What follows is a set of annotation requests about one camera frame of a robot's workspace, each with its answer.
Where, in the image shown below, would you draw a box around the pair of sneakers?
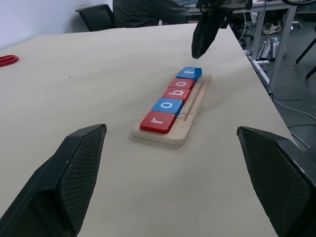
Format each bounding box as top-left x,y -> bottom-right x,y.
261,21 -> 282,36

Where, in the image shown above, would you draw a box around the wooden letter tray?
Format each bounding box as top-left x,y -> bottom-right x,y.
132,73 -> 214,146

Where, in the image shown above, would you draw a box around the grey metal desk frame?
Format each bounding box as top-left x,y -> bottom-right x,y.
251,0 -> 298,95

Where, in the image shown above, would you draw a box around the crumpled silver foil bags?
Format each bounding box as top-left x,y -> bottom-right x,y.
256,36 -> 287,61

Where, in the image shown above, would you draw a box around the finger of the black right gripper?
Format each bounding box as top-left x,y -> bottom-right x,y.
191,13 -> 213,59
197,14 -> 227,59

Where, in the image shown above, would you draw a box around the red handled scissors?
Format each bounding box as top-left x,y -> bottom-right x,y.
0,54 -> 20,68

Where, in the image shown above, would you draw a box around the red letter block o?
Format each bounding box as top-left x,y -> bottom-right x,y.
168,78 -> 196,91

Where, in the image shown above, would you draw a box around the blue letter block o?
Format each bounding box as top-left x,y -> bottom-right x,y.
151,98 -> 185,117

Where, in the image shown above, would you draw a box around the black chair leg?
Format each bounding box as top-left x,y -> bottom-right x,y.
295,36 -> 316,79

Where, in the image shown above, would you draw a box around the black office chair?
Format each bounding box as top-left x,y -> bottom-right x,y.
75,3 -> 116,32

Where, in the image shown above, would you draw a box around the person in dark clothing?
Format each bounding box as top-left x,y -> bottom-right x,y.
112,0 -> 190,29

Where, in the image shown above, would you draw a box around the blue letter block t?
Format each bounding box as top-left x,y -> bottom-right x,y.
176,66 -> 203,83

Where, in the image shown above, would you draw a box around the red letter block r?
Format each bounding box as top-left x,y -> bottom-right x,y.
139,110 -> 177,134

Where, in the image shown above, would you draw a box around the grey floor cable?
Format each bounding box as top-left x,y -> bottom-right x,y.
272,98 -> 316,129

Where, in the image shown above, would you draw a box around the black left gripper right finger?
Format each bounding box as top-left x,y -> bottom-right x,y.
236,126 -> 316,237

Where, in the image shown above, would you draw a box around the red letter block b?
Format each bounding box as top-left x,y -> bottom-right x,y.
161,87 -> 192,104

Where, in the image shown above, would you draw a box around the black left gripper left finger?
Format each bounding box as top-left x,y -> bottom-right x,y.
0,123 -> 108,237

